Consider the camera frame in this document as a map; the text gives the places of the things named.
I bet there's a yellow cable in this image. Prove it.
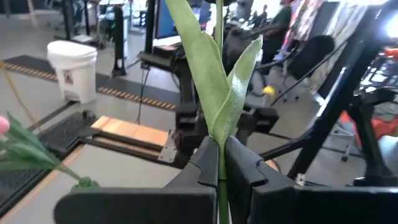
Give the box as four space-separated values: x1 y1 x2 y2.
0 58 40 128

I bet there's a black perforated computer case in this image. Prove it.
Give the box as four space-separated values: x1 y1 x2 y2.
0 110 102 215

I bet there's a person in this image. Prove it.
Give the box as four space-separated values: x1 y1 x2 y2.
261 0 295 68

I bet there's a pink artificial tulip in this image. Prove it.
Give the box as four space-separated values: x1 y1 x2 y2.
0 146 63 174
0 112 82 182

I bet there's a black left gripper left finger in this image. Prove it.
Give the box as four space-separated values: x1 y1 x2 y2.
54 135 219 224

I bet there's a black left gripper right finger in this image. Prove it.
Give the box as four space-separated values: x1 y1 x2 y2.
224 135 398 224

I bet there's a black side stand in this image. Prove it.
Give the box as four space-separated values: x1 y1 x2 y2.
259 0 398 187

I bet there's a black artificial tulip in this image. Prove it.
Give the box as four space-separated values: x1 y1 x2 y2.
164 0 264 224

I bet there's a black office chair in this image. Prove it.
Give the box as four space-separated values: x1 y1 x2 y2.
287 34 336 103

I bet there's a blue-screen computer monitor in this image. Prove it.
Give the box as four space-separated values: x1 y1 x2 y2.
154 0 215 47

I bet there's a white hanging cloth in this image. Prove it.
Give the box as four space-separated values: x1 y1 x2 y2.
310 0 371 94

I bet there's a hazard-striped black floor mat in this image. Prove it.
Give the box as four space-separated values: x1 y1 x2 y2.
2 55 181 112

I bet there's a white trash bin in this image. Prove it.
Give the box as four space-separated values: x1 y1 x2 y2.
47 40 98 104

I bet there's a patterned tapestry cloth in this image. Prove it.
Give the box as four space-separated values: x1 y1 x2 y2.
281 0 324 60

